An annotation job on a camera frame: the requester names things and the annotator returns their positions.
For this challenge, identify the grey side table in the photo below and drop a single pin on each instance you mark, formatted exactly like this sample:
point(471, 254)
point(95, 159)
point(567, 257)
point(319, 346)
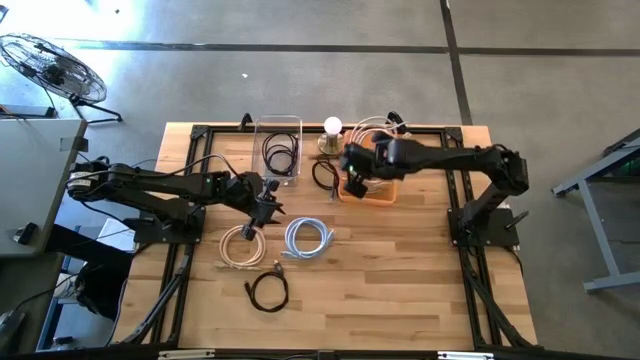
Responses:
point(30, 170)

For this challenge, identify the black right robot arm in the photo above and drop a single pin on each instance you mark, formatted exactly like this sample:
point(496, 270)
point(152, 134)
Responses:
point(450, 155)

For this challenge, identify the clear plastic bin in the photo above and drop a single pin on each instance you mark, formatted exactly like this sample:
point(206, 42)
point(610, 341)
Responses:
point(280, 124)

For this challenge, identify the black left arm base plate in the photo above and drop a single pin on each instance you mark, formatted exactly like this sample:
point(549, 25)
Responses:
point(150, 232)

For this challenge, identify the white box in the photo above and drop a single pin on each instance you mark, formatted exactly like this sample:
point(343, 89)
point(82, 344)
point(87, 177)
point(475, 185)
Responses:
point(117, 237)

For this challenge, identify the small black device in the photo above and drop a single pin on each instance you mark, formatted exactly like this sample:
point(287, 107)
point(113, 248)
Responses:
point(27, 233)

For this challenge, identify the black bag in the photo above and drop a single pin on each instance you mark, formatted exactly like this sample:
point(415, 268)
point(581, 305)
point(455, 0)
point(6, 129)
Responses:
point(100, 290)

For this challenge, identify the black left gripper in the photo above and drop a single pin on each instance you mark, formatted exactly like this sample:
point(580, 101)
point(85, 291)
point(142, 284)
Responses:
point(250, 187)

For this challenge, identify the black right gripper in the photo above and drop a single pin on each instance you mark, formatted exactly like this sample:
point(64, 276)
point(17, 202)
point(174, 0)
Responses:
point(360, 157)

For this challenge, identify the grey metal cart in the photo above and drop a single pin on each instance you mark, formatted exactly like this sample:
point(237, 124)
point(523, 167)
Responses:
point(599, 235)

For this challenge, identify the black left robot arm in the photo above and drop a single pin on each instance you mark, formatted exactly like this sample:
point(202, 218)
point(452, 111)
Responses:
point(150, 187)

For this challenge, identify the white bulb metal lamp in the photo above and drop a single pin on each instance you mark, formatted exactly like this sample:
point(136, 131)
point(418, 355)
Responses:
point(332, 125)

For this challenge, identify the black floor fan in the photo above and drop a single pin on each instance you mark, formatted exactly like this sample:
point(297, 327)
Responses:
point(52, 70)

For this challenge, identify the black aluminium table frame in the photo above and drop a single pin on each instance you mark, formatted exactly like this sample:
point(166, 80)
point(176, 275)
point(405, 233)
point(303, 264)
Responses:
point(200, 132)

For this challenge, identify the silver metal bracket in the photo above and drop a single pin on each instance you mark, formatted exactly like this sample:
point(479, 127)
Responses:
point(186, 355)
point(465, 356)

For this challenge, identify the orange plastic bin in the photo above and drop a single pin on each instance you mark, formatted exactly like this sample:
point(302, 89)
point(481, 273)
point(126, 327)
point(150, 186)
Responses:
point(380, 200)

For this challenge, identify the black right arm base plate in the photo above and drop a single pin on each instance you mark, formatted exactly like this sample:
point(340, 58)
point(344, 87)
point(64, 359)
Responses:
point(495, 230)

